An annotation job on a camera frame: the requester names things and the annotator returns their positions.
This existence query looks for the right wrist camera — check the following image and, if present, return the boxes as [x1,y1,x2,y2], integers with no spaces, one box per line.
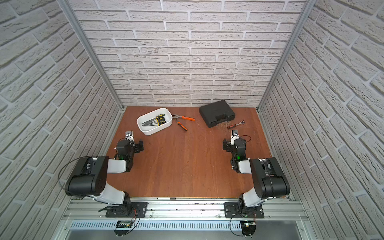
[231,130,240,140]

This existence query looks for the small circuit board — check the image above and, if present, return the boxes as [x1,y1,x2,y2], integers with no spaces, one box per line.
[114,221,136,237]
[240,221,256,238]

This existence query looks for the red handled ratchet wrench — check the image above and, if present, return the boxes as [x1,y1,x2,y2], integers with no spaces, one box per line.
[228,120,245,129]

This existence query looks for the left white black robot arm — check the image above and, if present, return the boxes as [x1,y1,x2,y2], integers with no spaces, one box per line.
[64,139,144,206]

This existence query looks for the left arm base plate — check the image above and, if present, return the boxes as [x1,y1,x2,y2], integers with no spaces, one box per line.
[106,202,148,218]

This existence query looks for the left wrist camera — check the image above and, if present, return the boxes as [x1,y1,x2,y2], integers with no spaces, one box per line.
[125,131,134,141]

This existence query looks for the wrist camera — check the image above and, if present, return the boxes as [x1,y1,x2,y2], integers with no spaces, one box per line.
[125,131,134,141]
[231,130,240,140]

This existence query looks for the white plastic storage box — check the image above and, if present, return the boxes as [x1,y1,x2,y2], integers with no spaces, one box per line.
[137,108,173,136]

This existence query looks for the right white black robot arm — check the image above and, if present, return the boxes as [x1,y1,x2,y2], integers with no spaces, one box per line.
[223,138,291,213]

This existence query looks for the orange handled pliers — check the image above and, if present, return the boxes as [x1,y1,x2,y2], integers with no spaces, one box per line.
[172,115,196,132]

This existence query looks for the aluminium front rail frame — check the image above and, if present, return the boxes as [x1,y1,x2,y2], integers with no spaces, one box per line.
[53,197,315,240]

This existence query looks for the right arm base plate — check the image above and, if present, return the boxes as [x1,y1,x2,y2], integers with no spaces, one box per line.
[224,202,265,219]

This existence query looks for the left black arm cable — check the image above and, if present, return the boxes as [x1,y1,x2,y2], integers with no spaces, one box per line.
[57,155,98,197]

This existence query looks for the black plastic tool case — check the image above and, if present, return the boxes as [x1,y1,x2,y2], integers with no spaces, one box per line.
[199,100,236,128]

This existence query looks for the left small circuit board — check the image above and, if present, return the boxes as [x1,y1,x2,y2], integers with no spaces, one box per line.
[114,221,136,237]

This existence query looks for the right small circuit board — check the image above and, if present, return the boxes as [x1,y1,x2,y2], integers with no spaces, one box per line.
[240,221,256,238]

